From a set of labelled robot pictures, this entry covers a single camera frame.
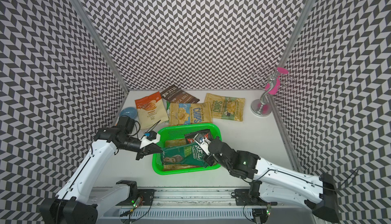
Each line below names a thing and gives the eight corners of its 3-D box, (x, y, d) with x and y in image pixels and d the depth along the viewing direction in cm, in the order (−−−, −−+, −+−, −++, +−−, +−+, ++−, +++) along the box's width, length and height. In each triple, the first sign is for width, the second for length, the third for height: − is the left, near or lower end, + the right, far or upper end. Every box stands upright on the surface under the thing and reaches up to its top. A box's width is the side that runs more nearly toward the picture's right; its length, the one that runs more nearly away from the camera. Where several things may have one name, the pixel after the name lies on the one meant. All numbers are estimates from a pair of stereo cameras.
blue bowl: (121, 118, 105) (118, 114, 101) (124, 111, 109) (121, 107, 105) (136, 118, 105) (134, 114, 101) (139, 111, 109) (136, 107, 105)
